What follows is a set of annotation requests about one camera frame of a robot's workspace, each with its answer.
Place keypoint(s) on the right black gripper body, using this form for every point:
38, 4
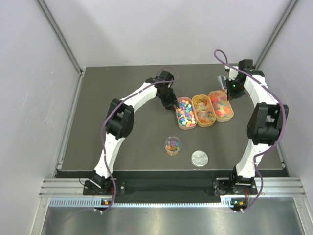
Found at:
234, 89

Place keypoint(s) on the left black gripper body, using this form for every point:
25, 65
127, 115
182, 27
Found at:
169, 102

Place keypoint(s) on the orange tray of star candies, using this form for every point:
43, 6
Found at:
221, 106

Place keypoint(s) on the pink tray of block candies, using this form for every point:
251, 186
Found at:
185, 114

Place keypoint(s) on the yellow tray of popsicle candies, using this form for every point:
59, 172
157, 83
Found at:
204, 110

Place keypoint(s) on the silver metal scoop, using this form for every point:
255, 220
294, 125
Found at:
222, 81

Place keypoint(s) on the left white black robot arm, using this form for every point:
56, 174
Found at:
119, 124

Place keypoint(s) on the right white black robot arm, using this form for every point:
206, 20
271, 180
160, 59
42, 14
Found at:
265, 125

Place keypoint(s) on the clear round plastic jar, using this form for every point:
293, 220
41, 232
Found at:
172, 145

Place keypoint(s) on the clear round jar lid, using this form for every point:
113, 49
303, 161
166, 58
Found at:
199, 158

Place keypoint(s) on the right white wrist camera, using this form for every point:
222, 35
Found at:
232, 73

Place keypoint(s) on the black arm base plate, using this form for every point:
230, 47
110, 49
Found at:
204, 186

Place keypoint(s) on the slotted cable duct rail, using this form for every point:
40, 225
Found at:
81, 202

